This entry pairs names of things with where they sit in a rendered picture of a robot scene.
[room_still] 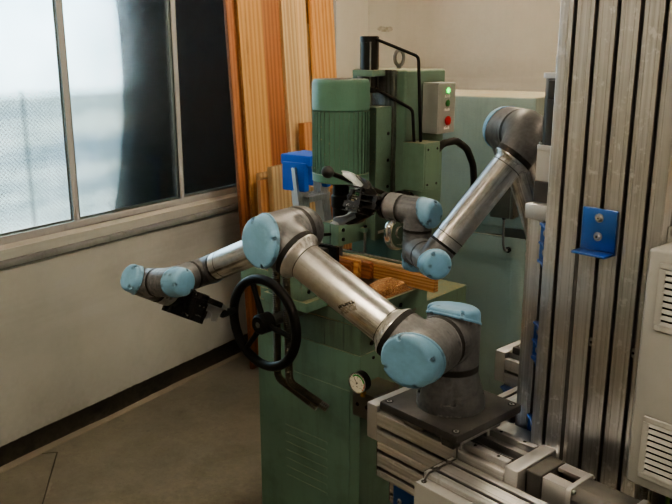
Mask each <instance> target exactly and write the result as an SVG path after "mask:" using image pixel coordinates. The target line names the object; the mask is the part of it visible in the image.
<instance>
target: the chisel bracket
mask: <svg viewBox="0 0 672 504"><path fill-rule="evenodd" d="M331 221H333V219H332V220H328V221H324V222H323V224H324V233H331V236H323V239H322V242H323V243H325V244H330V245H334V246H338V247H344V245H345V244H349V243H353V242H356V241H360V240H363V232H360V227H363V225H366V219H365V220H364V221H363V222H361V223H359V224H352V225H334V224H330V222H331Z"/></svg>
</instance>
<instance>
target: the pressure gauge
mask: <svg viewBox="0 0 672 504"><path fill-rule="evenodd" d="M354 378H355V379H354ZM355 380H356V382H355ZM348 382H349V386H350V388H351V389H352V391H353V392H355V393H357V394H360V396H361V397H365V394H366V391H367V390H369V389H370V387H371V379H370V377H369V375H368V374H367V373H366V372H365V371H363V370H359V371H357V372H354V373H352V374H351V375H350V376H349V379H348ZM356 383H358V384H356Z"/></svg>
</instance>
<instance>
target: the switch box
mask: <svg viewBox="0 0 672 504"><path fill-rule="evenodd" d="M447 87H449V88H450V93H449V94H450V97H447V98H445V95H448V94H447V93H446V88H447ZM455 88H456V83H455V82H424V83H423V116H422V133H429V134H441V133H449V132H454V114H455ZM447 99H449V100H450V106H449V107H446V105H445V102H446V100H447ZM445 108H450V111H444V109H445ZM447 116H450V117H451V123H450V125H446V124H445V118H446V117H447ZM445 126H449V129H444V127H445Z"/></svg>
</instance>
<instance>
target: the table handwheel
mask: <svg viewBox="0 0 672 504"><path fill-rule="evenodd" d="M256 284H261V285H264V286H266V287H268V288H270V289H271V290H272V291H273V292H274V293H275V294H276V295H277V296H278V297H279V298H280V300H281V301H282V303H283V305H284V307H285V309H286V311H287V313H288V316H289V320H290V325H291V334H290V333H288V332H286V331H284V330H282V329H280V328H278V327H277V326H276V325H278V324H281V323H283V322H284V321H283V317H284V316H283V315H284V314H283V313H284V312H283V311H284V310H282V311H279V312H276V313H273V314H271V313H270V312H268V311H266V312H264V310H263V307H262V304H261V301H260V297H259V293H258V290H257V286H256ZM248 286H251V289H252V293H253V296H254V299H255V303H256V307H257V311H258V314H257V315H255V316H254V317H253V319H252V327H253V329H254V331H255V332H254V333H253V335H252V336H251V338H250V339H249V340H248V342H247V341H246V339H245V337H244V335H243V333H242V330H241V326H240V322H239V302H240V298H241V295H242V293H243V292H244V290H245V289H246V288H247V287H248ZM233 307H235V308H236V310H237V311H236V313H234V314H232V315H230V316H229V318H230V324H231V329H232V332H233V335H234V338H235V340H236V342H237V344H238V346H239V348H240V350H241V351H242V352H243V354H244V355H245V356H246V357H247V359H248V360H249V361H251V362H252V363H253V364H254V365H256V366H257V367H259V368H261V369H263V370H266V371H280V370H283V369H285V368H287V367H288V366H289V365H290V364H291V363H292V362H293V361H294V360H295V358H296V356H297V354H298V351H299V348H300V344H301V324H300V319H299V317H301V316H303V315H306V314H308V313H309V312H308V313H304V312H301V311H298V310H297V309H296V307H295V304H294V302H293V300H292V299H291V297H290V295H289V294H288V292H287V291H286V290H285V289H284V288H283V287H282V286H281V285H280V284H279V283H278V282H277V281H275V280H274V279H272V278H270V277H268V276H265V275H261V274H253V275H249V276H247V277H245V278H243V279H242V280H241V281H240V282H239V283H238V284H237V285H236V287H235V288H234V290H233V293H232V296H231V299H230V305H229V308H233ZM271 331H273V332H275V333H277V334H280V335H281V336H283V337H285V338H287V339H288V340H290V341H291V343H290V347H289V350H288V352H287V354H286V355H285V357H284V358H282V359H281V360H279V361H276V362H270V361H267V360H264V359H262V358H261V357H259V356H258V355H257V354H256V353H255V352H254V351H253V350H252V349H251V346H252V344H253V343H254V341H255V340H256V338H257V337H258V336H259V335H263V334H266V333H268V332H271Z"/></svg>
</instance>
